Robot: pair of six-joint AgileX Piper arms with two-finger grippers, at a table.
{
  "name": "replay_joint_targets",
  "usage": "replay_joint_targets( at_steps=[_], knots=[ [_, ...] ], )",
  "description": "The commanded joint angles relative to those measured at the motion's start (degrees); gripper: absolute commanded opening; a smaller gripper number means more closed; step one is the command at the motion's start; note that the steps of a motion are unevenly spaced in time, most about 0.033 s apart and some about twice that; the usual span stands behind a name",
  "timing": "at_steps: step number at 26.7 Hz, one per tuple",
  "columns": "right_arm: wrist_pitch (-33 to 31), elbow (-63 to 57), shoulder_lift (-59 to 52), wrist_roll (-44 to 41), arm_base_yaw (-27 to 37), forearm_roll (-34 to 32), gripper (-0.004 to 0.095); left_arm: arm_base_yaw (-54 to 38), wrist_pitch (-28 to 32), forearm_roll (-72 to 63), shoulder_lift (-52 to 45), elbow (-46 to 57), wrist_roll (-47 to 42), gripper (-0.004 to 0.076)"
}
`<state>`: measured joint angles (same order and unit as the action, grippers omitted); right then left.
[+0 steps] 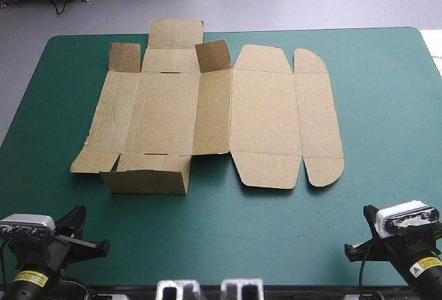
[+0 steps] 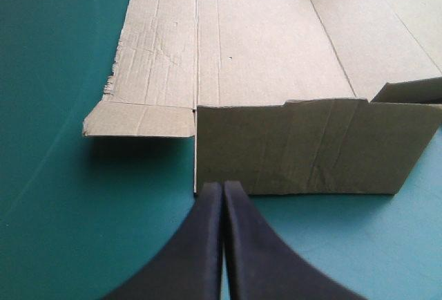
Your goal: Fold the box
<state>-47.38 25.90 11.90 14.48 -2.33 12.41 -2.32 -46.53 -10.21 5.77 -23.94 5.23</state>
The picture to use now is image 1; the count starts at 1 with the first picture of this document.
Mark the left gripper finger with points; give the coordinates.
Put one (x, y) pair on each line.
(91, 246)
(73, 218)

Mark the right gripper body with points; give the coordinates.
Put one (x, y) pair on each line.
(411, 243)

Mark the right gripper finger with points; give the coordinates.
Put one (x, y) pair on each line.
(359, 250)
(370, 217)

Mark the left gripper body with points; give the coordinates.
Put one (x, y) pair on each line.
(41, 251)

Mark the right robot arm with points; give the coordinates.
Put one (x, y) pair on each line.
(426, 272)

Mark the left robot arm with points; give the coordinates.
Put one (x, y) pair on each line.
(29, 284)

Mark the brown cardboard box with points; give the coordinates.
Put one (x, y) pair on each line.
(165, 113)

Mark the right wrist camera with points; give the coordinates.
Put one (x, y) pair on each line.
(407, 215)

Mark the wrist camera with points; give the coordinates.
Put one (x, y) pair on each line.
(407, 215)
(27, 225)

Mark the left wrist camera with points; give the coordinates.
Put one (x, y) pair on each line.
(27, 225)

